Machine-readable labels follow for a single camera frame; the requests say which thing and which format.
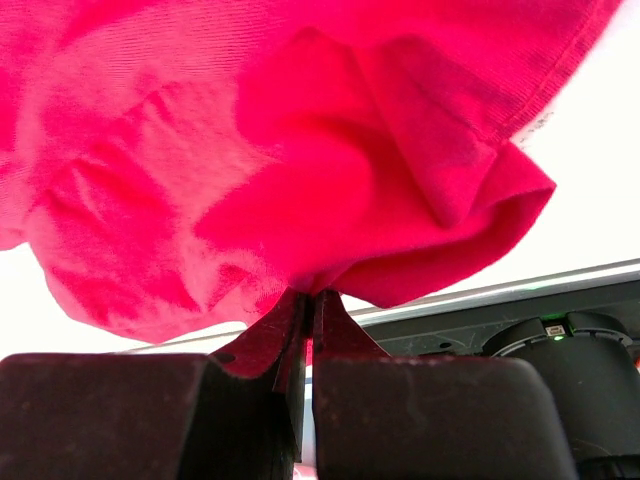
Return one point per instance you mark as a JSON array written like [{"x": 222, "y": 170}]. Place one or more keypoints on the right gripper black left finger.
[{"x": 235, "y": 413}]

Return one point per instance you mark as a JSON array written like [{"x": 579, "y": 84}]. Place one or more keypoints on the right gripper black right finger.
[{"x": 435, "y": 417}]

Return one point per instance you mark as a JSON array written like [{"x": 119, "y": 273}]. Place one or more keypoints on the crimson red t shirt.
[{"x": 179, "y": 164}]

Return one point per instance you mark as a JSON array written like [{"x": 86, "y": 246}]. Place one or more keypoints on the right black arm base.
[{"x": 464, "y": 329}]

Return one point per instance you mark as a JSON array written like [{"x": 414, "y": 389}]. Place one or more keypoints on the aluminium front rail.
[{"x": 533, "y": 288}]

